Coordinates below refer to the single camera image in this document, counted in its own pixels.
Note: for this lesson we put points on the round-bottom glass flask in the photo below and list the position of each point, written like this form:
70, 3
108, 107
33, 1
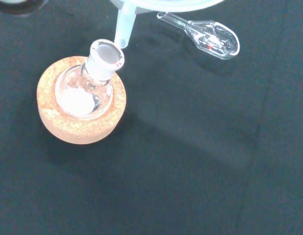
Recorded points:
102, 67

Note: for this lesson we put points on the black bench cloth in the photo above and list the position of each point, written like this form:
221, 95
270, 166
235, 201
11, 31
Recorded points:
178, 147

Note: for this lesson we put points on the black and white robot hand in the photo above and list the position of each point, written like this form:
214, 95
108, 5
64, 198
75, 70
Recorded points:
16, 9

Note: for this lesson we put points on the clear glass weighing funnel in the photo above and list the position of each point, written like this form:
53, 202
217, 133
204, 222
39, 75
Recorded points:
205, 36

